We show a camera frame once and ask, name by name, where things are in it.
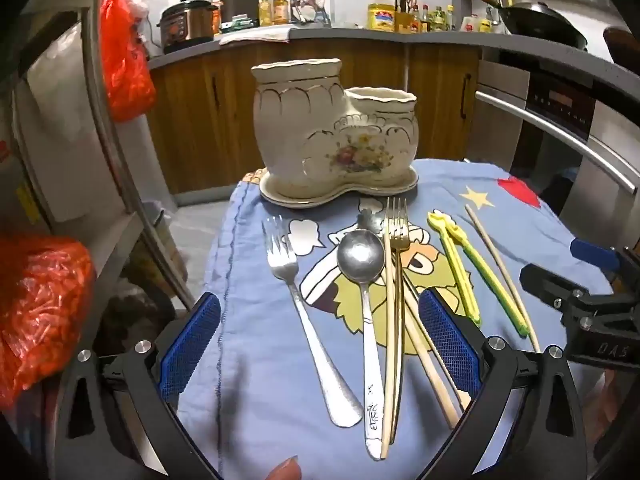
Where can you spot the dark clay pot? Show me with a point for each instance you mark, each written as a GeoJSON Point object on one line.
{"type": "Point", "coordinates": [622, 42]}

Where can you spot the built-in oven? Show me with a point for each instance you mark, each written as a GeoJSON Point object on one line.
{"type": "Point", "coordinates": [560, 105]}

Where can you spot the metal storage rack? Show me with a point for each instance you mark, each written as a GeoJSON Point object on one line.
{"type": "Point", "coordinates": [115, 135]}

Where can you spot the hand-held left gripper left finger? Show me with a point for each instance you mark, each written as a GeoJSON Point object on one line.
{"type": "Point", "coordinates": [189, 347]}

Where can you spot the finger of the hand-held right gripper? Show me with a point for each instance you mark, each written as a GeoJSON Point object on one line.
{"type": "Point", "coordinates": [592, 254]}
{"type": "Point", "coordinates": [547, 282]}

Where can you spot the silver spoon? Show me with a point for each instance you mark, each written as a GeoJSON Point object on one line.
{"type": "Point", "coordinates": [361, 260]}

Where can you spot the person's left hand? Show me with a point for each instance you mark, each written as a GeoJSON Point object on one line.
{"type": "Point", "coordinates": [285, 470]}

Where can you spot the hanging red plastic bag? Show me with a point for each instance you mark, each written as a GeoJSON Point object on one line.
{"type": "Point", "coordinates": [125, 60]}

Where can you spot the black wok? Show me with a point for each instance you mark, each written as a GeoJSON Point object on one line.
{"type": "Point", "coordinates": [542, 20]}

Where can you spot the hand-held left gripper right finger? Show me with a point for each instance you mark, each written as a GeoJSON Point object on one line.
{"type": "Point", "coordinates": [447, 342]}

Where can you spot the wooden chopstick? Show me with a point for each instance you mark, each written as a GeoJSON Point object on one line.
{"type": "Point", "coordinates": [505, 275]}
{"type": "Point", "coordinates": [430, 355]}
{"type": "Point", "coordinates": [462, 390]}
{"type": "Point", "coordinates": [385, 360]}

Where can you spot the wooden kitchen cabinet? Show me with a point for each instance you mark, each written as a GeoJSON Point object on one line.
{"type": "Point", "coordinates": [200, 110]}

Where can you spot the large yellow oil jug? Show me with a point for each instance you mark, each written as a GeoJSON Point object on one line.
{"type": "Point", "coordinates": [381, 16]}

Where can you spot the silver fork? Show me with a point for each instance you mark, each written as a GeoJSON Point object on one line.
{"type": "Point", "coordinates": [310, 320]}

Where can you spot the amber oil bottle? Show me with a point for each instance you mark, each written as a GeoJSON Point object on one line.
{"type": "Point", "coordinates": [280, 9]}

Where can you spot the blue cartoon printed cloth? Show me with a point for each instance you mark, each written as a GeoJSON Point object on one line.
{"type": "Point", "coordinates": [270, 350]}

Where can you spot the green plastic chopstick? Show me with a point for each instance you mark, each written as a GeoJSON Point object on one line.
{"type": "Point", "coordinates": [492, 285]}

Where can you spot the small silver utensil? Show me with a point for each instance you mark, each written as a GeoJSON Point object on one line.
{"type": "Point", "coordinates": [369, 217]}

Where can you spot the gold fork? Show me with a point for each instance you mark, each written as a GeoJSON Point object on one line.
{"type": "Point", "coordinates": [397, 240]}

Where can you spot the knife block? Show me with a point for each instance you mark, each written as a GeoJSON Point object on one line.
{"type": "Point", "coordinates": [404, 17]}

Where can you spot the floral ceramic utensil holder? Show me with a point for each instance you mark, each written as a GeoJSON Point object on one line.
{"type": "Point", "coordinates": [320, 130]}

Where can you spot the white towel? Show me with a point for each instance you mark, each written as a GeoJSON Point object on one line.
{"type": "Point", "coordinates": [255, 34]}

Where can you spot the ceramic holder tray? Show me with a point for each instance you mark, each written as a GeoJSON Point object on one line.
{"type": "Point", "coordinates": [300, 197]}

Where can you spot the rice cooker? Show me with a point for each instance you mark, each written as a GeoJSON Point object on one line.
{"type": "Point", "coordinates": [189, 22]}

